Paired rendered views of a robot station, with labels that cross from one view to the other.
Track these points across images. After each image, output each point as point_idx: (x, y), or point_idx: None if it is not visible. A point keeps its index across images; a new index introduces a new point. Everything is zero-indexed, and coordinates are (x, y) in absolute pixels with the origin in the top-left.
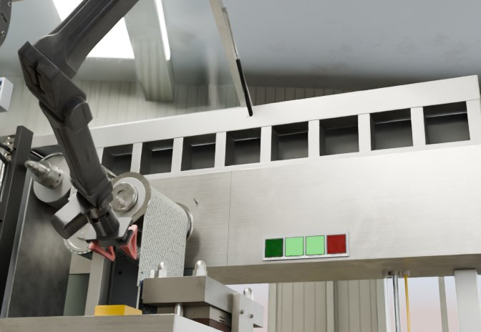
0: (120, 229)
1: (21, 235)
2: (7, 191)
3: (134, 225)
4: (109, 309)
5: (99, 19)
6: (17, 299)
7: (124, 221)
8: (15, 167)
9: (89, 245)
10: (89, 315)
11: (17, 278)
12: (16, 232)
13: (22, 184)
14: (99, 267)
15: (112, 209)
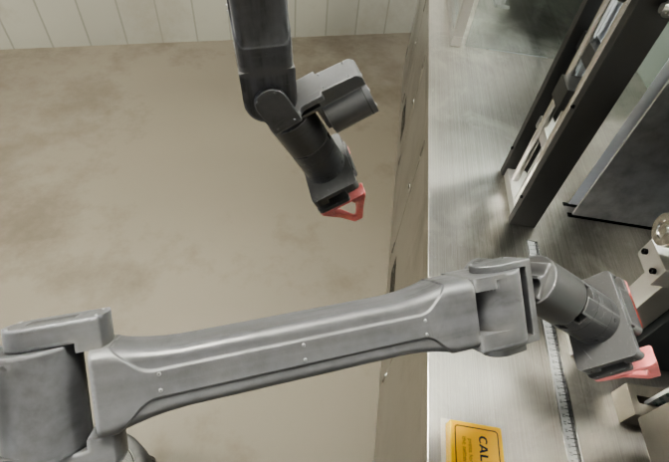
0: (595, 351)
1: (653, 101)
2: (601, 59)
3: (653, 357)
4: (448, 447)
5: None
6: (612, 181)
7: (619, 343)
8: (634, 12)
9: (640, 257)
10: (428, 425)
11: (620, 159)
12: (659, 85)
13: (649, 42)
14: (641, 297)
15: (583, 321)
